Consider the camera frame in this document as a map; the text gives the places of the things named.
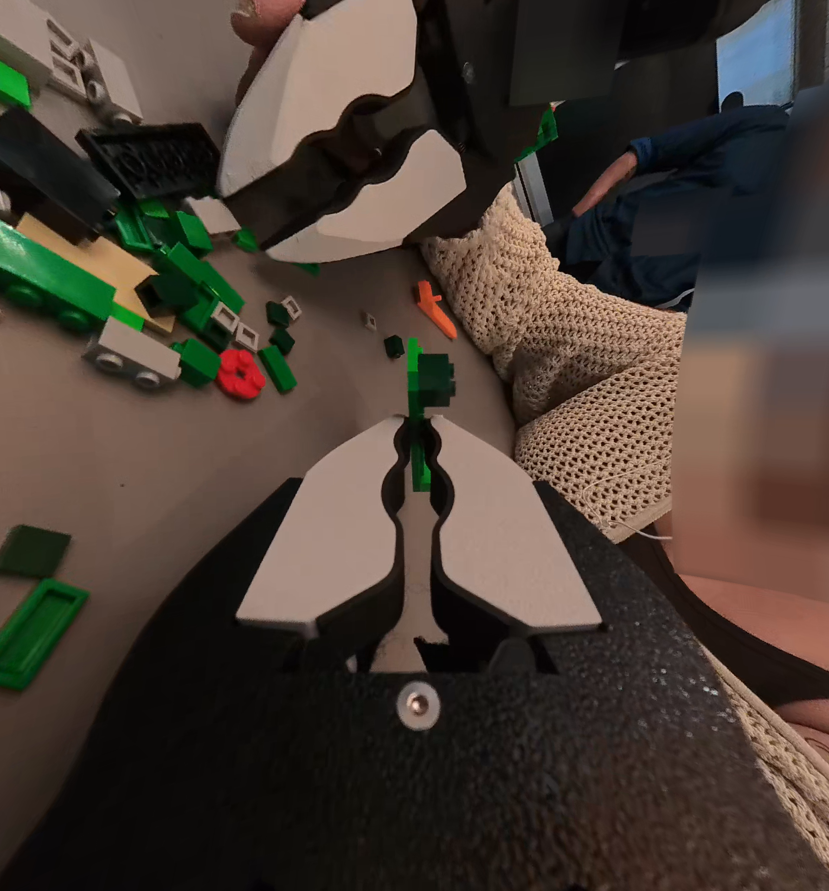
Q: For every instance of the person's right hand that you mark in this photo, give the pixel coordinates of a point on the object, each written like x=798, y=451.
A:
x=261, y=28

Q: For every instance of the green lego plate assembly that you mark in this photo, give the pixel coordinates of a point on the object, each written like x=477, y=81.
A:
x=418, y=390

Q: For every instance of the orange lego brick separator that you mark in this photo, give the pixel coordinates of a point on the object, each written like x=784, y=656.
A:
x=434, y=306

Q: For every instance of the small dark green lego brick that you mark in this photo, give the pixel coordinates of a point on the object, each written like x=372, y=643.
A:
x=394, y=346

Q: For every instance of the person's right forearm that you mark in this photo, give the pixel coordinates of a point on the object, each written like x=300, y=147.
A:
x=560, y=334

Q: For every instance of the red round lego piece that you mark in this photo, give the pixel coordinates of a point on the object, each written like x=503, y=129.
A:
x=240, y=374

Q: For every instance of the pile of lego pieces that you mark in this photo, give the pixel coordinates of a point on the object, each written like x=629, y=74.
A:
x=143, y=230

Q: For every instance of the green rectangular lego plate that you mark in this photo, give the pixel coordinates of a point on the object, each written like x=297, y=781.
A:
x=28, y=633

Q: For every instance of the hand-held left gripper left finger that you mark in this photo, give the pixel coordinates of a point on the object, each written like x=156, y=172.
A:
x=324, y=550

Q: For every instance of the person's cream knit sweater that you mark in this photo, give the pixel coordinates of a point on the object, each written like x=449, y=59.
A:
x=790, y=800

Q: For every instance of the dark green flat lego tile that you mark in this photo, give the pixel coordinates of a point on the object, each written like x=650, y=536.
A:
x=31, y=551

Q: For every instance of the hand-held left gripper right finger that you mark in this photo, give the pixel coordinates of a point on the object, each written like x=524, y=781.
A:
x=512, y=550

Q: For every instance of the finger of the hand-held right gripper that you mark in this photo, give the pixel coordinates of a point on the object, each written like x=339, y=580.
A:
x=393, y=202
x=317, y=76

